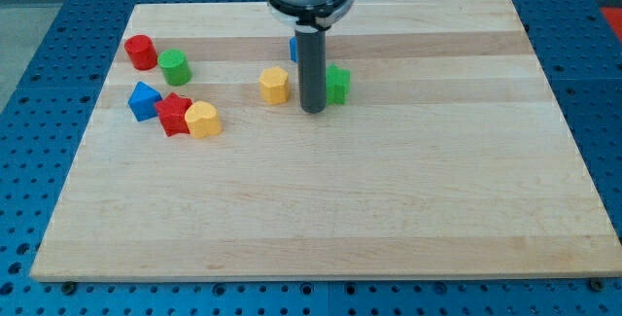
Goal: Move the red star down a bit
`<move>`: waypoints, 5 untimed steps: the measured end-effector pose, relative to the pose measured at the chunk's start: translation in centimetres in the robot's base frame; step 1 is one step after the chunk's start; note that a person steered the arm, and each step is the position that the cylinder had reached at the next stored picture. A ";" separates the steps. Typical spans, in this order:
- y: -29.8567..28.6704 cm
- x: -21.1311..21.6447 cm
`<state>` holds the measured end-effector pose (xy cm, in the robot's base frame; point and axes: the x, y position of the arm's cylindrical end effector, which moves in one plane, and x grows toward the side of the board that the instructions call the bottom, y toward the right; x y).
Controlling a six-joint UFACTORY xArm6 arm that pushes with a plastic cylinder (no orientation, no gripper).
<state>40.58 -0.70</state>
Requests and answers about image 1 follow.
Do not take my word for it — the green star block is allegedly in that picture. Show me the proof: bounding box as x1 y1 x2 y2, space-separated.
326 64 351 105

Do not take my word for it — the red star block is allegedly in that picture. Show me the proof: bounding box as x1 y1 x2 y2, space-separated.
154 92 192 137

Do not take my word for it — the yellow hexagon block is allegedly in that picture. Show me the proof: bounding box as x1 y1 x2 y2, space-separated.
259 66 291 105

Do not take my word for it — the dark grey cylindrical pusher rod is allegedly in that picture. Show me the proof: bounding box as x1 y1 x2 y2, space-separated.
295 27 327 114

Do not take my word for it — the blue block behind rod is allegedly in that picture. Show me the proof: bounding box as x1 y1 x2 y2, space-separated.
289 37 297 63

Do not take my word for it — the yellow heart block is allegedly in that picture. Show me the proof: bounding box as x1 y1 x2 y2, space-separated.
185 101 223 139

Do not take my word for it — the wooden board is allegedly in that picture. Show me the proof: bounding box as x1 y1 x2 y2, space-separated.
31 0 621 282

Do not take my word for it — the green cylinder block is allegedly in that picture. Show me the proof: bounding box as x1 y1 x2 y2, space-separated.
157 49 192 87

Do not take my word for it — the blue triangle block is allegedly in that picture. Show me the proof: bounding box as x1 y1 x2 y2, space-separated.
127 82 161 122

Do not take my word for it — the red cylinder block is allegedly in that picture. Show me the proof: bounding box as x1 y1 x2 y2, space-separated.
123 34 157 71

